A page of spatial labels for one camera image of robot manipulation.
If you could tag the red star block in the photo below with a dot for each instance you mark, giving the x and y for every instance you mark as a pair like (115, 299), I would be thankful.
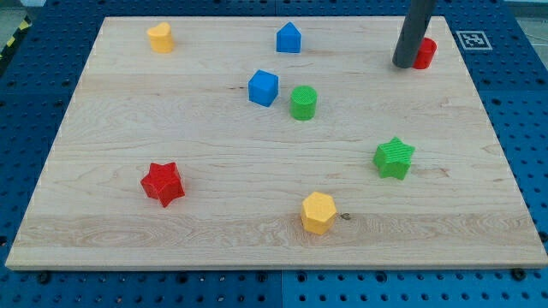
(163, 182)

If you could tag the green star block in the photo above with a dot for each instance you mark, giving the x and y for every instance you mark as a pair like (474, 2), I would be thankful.
(393, 159)

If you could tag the green cylinder block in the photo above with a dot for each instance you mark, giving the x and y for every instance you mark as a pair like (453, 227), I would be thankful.
(303, 101)

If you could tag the blue cube block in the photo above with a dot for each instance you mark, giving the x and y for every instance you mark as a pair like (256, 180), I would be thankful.
(263, 88)

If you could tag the yellow hexagon block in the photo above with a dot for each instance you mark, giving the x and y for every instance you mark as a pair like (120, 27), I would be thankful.
(318, 211)

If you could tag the light wooden board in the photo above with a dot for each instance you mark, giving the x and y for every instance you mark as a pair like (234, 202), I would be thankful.
(247, 168)

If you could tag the blue house-shaped block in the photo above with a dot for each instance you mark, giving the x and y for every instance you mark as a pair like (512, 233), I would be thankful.
(288, 39)

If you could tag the yellow heart block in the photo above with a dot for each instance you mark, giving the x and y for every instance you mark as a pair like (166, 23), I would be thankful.
(160, 38)

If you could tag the red cylinder block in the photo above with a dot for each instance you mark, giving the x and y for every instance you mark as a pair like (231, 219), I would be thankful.
(425, 54)

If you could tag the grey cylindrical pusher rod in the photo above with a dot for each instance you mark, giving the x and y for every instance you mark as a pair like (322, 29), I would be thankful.
(412, 33)

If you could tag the white fiducial marker tag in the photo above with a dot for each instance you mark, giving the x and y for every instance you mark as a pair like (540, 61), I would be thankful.
(473, 40)

